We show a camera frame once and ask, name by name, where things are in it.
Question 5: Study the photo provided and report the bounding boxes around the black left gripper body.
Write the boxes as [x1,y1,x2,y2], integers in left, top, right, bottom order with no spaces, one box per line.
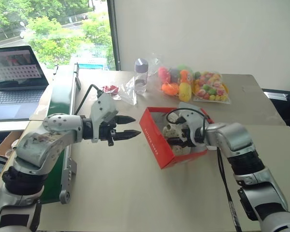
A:
[99,116,118,147]

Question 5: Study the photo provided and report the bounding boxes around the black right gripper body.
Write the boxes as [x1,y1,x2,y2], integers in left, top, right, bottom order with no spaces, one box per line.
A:
[180,126,197,148]

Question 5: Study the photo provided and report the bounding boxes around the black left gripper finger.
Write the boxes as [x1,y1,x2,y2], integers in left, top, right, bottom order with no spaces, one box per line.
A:
[114,130,142,142]
[116,115,136,125]

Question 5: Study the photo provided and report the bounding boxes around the white spotted small shoe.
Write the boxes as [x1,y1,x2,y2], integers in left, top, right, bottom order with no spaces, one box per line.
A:
[162,123,182,139]
[172,144,192,156]

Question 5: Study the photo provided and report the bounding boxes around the red cardboard shoebox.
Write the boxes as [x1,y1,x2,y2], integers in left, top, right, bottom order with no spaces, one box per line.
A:
[138,101,216,170]

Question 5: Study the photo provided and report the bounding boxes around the empty clear plastic bag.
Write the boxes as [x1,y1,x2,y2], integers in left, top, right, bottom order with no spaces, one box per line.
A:
[117,76,139,106]

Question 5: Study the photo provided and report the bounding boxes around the red items in clear bag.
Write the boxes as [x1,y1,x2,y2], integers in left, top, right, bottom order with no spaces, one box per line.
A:
[101,84,119,95]

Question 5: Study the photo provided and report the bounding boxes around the clear bottle with purple cap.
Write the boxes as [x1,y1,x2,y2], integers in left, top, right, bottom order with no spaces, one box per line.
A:
[134,58,149,94]

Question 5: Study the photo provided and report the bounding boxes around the bag of colourful plush toys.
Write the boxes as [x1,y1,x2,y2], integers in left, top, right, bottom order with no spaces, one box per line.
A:
[150,53,194,102]

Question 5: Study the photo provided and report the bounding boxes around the green conveyor belt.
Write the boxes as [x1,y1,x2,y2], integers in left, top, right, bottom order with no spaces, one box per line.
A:
[38,62,82,205]

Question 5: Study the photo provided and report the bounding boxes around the bag of small colourful balls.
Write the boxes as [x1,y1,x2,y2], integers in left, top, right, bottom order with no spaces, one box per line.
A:
[191,70,232,105]

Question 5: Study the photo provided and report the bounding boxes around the brown cardboard box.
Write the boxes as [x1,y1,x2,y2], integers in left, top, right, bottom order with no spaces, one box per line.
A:
[0,130,25,158]

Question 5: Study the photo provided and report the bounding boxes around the open grey laptop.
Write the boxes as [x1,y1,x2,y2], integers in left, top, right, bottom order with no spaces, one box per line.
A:
[0,45,50,121]

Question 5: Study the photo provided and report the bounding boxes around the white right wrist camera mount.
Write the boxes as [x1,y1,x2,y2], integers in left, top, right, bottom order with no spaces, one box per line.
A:
[178,110,208,148]

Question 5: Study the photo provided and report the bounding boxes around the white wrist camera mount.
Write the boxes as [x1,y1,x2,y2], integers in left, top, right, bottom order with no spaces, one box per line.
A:
[178,110,208,148]
[90,93,119,143]

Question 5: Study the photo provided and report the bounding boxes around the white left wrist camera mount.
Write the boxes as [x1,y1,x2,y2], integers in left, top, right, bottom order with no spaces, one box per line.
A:
[90,93,119,143]

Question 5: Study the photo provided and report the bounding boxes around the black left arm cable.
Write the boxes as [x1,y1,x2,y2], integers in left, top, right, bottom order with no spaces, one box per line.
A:
[73,84,104,116]

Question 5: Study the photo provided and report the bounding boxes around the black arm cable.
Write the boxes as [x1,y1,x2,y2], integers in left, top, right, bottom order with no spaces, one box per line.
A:
[73,84,104,116]
[166,108,240,232]

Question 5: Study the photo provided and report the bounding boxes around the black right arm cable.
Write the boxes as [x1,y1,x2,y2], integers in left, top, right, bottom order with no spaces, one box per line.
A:
[166,108,240,232]

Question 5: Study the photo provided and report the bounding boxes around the dark window frame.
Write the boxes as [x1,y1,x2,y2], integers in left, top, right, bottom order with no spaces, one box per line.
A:
[107,0,122,71]

